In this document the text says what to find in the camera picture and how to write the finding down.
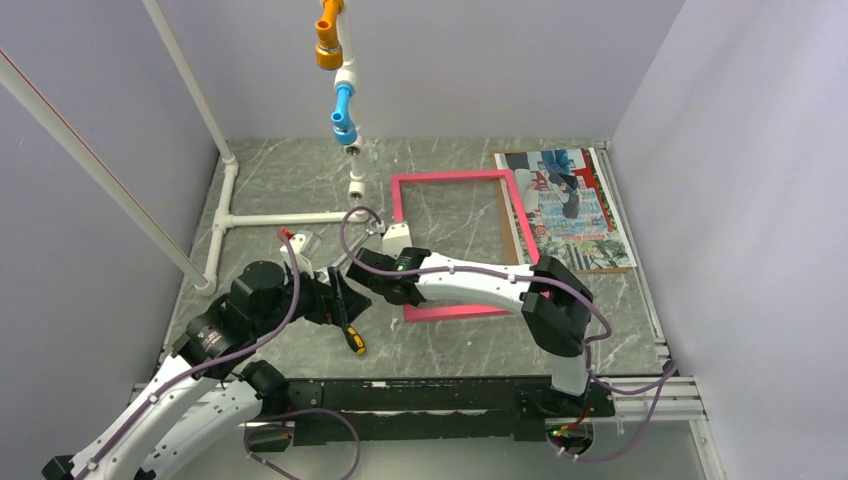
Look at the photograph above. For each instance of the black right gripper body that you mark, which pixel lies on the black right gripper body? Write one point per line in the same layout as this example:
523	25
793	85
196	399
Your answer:
384	291

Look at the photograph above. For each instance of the silver combination wrench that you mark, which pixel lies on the silver combination wrench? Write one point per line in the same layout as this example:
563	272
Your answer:
372	228

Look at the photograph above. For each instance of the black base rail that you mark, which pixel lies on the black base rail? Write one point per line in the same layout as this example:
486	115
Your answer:
522	408

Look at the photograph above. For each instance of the blue pipe fitting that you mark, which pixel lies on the blue pipe fitting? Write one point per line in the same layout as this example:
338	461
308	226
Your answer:
344	126

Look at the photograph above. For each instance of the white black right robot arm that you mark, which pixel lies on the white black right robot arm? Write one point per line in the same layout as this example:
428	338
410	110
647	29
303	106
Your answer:
555	306

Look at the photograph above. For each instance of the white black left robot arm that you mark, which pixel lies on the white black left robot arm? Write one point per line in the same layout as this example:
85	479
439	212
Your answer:
207	384

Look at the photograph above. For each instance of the pink wooden photo frame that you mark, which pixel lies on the pink wooden photo frame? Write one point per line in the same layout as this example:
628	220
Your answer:
506	177

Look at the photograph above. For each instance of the white diagonal pole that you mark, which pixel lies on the white diagonal pole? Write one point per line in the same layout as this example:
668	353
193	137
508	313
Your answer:
43	111

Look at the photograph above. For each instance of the colourful printed photo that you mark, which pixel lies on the colourful printed photo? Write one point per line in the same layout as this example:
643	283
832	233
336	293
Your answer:
570	205

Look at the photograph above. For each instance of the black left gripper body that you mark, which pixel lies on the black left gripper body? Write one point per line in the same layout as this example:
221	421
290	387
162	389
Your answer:
314	304

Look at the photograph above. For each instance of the brown fibreboard backing panel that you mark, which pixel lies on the brown fibreboard backing panel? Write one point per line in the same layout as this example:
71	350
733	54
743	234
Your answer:
510	225

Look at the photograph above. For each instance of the yellow black screwdriver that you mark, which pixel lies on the yellow black screwdriver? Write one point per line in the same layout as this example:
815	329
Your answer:
352	337

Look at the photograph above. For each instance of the orange pipe fitting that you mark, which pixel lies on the orange pipe fitting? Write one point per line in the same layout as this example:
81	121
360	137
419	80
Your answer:
328	49

